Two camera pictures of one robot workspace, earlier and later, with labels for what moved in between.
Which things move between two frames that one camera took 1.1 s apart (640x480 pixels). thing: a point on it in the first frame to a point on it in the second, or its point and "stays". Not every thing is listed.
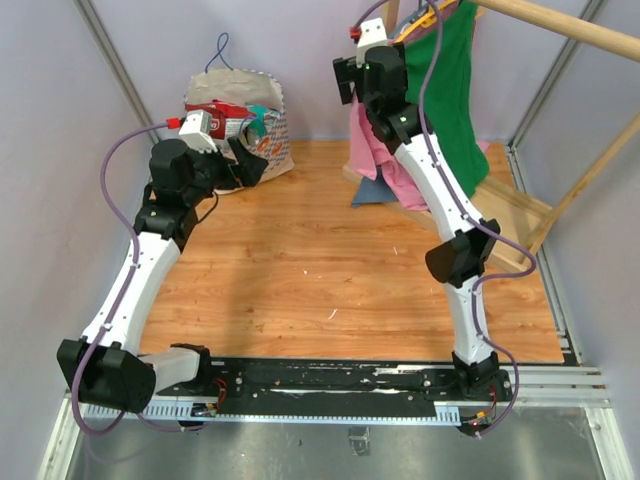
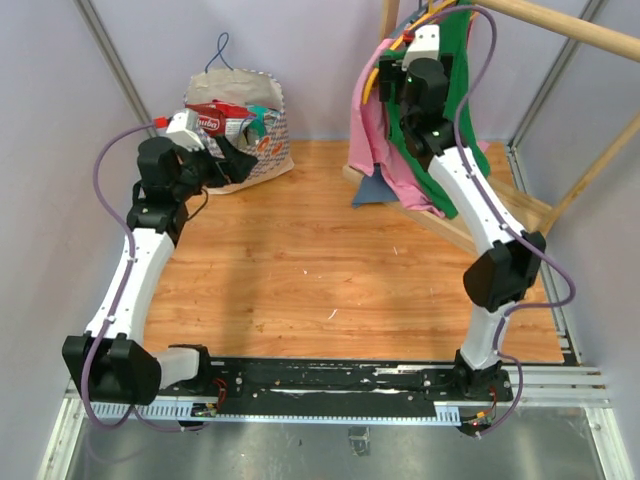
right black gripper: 347,71 to 390,71
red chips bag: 226,118 stays
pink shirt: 368,155 stays
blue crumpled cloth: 373,191 stays
